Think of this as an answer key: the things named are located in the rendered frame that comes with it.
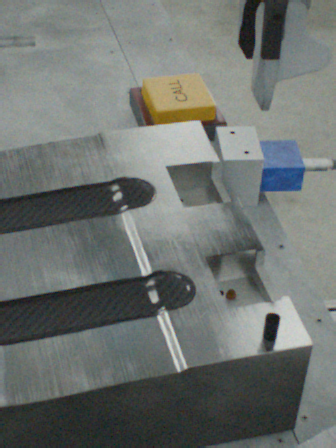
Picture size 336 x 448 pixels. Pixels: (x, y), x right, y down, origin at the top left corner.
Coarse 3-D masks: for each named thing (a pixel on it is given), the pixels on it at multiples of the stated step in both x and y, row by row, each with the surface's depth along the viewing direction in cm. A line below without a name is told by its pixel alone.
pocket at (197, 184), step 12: (168, 168) 76; (180, 168) 76; (192, 168) 76; (204, 168) 77; (216, 168) 77; (180, 180) 77; (192, 180) 77; (204, 180) 77; (216, 180) 77; (180, 192) 77; (192, 192) 77; (204, 192) 77; (216, 192) 76; (192, 204) 76; (204, 204) 76
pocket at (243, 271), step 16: (208, 256) 68; (224, 256) 68; (240, 256) 69; (256, 256) 69; (224, 272) 69; (240, 272) 70; (256, 272) 69; (224, 288) 69; (240, 288) 69; (256, 288) 69; (272, 288) 68; (240, 304) 68
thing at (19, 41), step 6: (0, 36) 100; (6, 36) 100; (12, 36) 100; (18, 36) 100; (24, 36) 101; (30, 36) 101; (0, 42) 100; (6, 42) 100; (12, 42) 100; (18, 42) 100; (24, 42) 100; (30, 42) 100
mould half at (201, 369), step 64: (192, 128) 79; (0, 192) 73; (0, 256) 68; (64, 256) 68; (128, 256) 68; (192, 256) 68; (192, 320) 63; (256, 320) 63; (0, 384) 59; (64, 384) 59; (128, 384) 59; (192, 384) 61; (256, 384) 63
